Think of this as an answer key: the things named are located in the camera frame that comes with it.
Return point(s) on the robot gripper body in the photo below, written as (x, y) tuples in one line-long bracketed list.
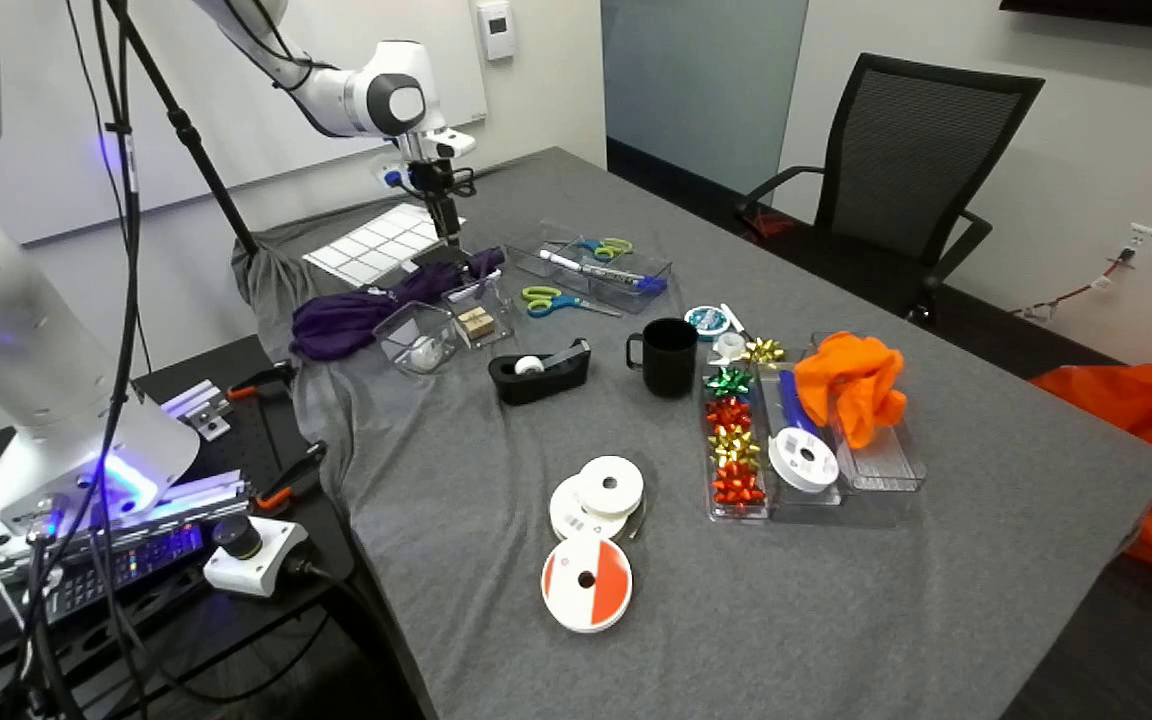
[(443, 178)]

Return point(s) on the purple cloth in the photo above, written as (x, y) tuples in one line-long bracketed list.
[(339, 324)]

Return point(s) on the white storage tray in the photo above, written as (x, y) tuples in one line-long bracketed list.
[(371, 244)]

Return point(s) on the tan sticky note pad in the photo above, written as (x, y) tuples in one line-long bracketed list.
[(476, 323)]

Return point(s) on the clear box with notes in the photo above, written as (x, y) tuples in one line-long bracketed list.
[(480, 323)]

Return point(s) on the clear plastic box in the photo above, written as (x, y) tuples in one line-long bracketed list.
[(419, 341)]

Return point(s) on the green blue scissors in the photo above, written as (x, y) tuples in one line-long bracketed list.
[(551, 300), (605, 244)]

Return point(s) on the white roll in box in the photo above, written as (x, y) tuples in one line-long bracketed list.
[(425, 354)]

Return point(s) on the clear organizer tray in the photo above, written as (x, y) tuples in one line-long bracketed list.
[(600, 273)]

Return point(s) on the white tape roll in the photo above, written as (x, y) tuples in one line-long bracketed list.
[(531, 367)]

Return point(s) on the black tape dispenser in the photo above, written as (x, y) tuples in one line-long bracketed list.
[(540, 385)]

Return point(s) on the black tripod pole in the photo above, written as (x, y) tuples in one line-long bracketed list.
[(188, 133)]

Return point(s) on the black mug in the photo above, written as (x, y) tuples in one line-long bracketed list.
[(668, 360)]

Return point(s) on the blue white tape dispenser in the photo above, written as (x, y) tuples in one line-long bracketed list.
[(710, 323)]

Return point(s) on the green gift bow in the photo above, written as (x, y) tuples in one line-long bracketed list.
[(728, 380)]

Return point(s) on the red gift bow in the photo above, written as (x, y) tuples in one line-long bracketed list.
[(739, 486), (728, 414)]

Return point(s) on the gold gift bow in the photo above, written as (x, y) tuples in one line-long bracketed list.
[(739, 450), (766, 354)]

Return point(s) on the clear box of bows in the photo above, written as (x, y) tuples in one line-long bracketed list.
[(739, 444)]

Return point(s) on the orange white ribbon spool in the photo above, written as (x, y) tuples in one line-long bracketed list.
[(586, 587)]

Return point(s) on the orange cloth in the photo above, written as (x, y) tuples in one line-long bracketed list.
[(852, 385)]

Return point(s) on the black office chair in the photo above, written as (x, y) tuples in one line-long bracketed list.
[(918, 146)]

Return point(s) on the clear ribbon box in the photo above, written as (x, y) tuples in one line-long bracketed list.
[(882, 465)]

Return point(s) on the grey tablecloth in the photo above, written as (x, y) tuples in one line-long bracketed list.
[(800, 601)]

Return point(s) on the white wall thermostat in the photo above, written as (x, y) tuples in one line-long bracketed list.
[(498, 28)]

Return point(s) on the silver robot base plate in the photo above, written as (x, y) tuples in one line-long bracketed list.
[(109, 514)]

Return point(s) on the black wall television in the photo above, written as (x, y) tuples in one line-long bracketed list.
[(1110, 11)]

